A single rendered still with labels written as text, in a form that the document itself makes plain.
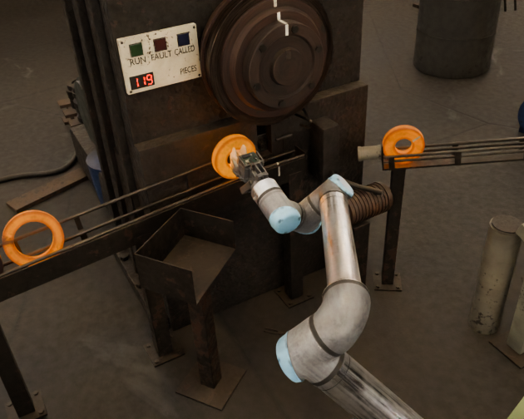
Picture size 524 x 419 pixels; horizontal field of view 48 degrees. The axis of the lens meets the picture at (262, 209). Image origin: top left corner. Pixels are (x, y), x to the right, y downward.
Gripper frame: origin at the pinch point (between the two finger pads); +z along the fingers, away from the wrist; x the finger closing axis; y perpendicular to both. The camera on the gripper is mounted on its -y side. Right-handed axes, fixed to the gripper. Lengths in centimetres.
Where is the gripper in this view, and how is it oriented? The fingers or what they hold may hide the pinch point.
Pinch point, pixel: (234, 151)
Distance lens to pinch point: 203.3
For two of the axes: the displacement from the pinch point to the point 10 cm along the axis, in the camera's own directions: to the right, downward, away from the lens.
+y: 1.0, -6.5, -7.5
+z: -4.8, -7.0, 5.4
